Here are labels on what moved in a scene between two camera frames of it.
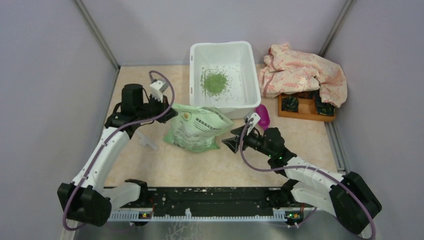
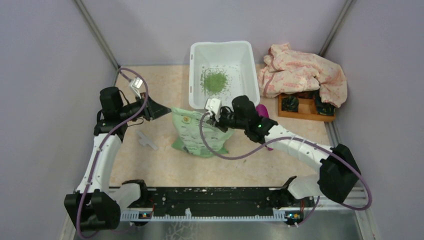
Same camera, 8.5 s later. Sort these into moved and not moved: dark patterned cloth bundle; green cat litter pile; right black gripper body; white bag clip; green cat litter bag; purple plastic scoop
Moved: green cat litter bag; right black gripper body
Not moved: white bag clip; green cat litter pile; purple plastic scoop; dark patterned cloth bundle
